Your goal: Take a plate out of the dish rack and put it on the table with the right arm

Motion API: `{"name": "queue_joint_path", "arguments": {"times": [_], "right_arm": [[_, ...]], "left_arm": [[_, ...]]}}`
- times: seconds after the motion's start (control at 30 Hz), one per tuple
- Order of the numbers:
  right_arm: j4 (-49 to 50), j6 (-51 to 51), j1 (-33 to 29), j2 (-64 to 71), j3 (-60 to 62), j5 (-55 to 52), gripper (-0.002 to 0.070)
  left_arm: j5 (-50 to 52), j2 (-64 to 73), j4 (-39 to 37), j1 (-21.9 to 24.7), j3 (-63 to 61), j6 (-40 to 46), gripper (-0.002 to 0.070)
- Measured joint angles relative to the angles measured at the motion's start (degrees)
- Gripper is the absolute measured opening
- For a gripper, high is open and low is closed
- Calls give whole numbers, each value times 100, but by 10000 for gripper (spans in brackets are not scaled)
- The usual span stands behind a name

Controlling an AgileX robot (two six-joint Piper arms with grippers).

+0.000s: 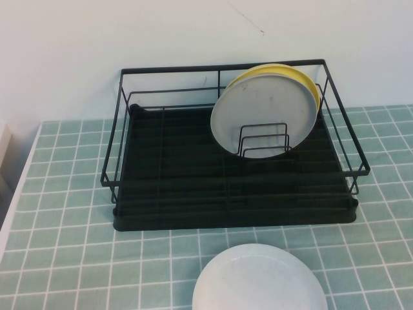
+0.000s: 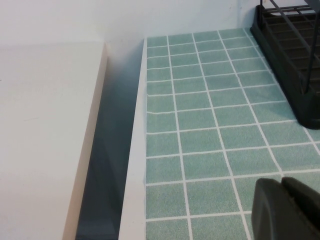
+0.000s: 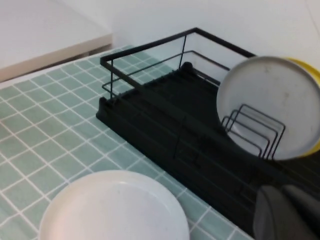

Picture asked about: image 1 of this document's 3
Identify black wire dish rack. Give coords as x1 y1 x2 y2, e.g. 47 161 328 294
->
100 58 370 218

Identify yellow round plate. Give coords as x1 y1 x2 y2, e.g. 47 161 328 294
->
225 63 323 114

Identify grey round plate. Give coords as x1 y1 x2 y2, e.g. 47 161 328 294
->
210 73 319 160

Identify green checked tablecloth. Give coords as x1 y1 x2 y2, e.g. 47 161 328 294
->
0 103 413 310

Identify white round plate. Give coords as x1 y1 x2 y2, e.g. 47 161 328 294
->
192 243 328 310

